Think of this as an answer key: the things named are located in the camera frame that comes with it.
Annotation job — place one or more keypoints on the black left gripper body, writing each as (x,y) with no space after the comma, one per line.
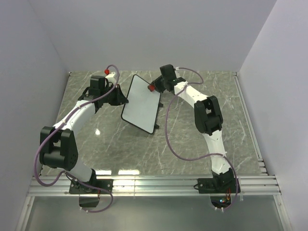
(111,96)

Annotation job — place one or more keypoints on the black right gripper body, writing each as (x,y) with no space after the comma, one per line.
(160,83)

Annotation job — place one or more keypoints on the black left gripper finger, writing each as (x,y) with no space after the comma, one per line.
(120,97)
(118,103)

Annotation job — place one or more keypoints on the red bone-shaped eraser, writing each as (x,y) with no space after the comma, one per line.
(151,87)

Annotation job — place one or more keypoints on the small white whiteboard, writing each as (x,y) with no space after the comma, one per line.
(142,107)

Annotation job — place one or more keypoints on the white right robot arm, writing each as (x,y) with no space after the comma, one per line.
(208,120)

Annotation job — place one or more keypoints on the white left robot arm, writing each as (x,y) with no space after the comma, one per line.
(58,148)

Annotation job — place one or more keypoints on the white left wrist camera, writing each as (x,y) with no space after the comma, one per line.
(111,76)

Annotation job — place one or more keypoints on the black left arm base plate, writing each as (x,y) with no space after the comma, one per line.
(99,187)

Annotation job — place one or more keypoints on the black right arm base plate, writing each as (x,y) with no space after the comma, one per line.
(211,185)

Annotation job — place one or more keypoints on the aluminium mounting rail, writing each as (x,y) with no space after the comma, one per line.
(164,185)

